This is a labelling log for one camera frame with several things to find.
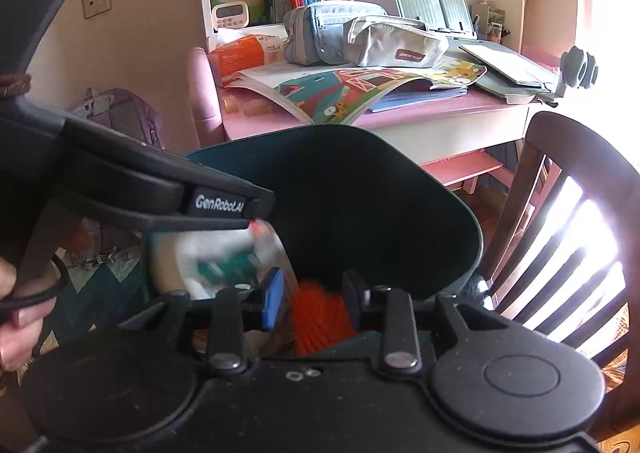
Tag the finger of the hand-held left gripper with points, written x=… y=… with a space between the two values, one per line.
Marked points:
x=200 y=224

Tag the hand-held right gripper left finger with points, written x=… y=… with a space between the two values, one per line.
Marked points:
x=272 y=303

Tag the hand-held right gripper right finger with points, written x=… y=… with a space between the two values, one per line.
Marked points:
x=353 y=299

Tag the orange mesh sponge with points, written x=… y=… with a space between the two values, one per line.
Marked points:
x=320 y=323

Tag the dark green trash bin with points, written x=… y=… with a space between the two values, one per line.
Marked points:
x=350 y=208

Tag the person's left hand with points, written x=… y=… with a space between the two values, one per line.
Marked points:
x=22 y=328

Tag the purple backpack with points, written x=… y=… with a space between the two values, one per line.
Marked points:
x=120 y=113

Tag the beige eraser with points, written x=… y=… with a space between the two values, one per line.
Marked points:
x=256 y=108

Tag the orange packet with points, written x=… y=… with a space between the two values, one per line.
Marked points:
x=235 y=58

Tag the open picture book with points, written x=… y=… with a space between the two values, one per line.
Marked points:
x=325 y=93

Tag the white kitchen timer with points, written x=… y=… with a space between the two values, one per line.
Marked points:
x=230 y=17

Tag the pink desk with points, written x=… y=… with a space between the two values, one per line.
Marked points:
x=450 y=114

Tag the blue notebook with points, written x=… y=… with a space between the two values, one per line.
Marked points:
x=430 y=96

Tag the blue-grey pencil case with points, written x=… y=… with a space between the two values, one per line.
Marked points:
x=320 y=33

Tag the dark wooden chair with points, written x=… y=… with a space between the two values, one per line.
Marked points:
x=550 y=143

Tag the beige pencil case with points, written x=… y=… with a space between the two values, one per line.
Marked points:
x=395 y=40

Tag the orange patterned floor mat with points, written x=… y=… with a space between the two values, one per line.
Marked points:
x=621 y=363

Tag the desk organizer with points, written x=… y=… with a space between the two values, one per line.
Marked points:
x=487 y=19

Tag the dark grey knobbed object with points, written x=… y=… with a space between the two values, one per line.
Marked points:
x=579 y=67

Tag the beige wall switch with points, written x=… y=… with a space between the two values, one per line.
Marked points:
x=96 y=0

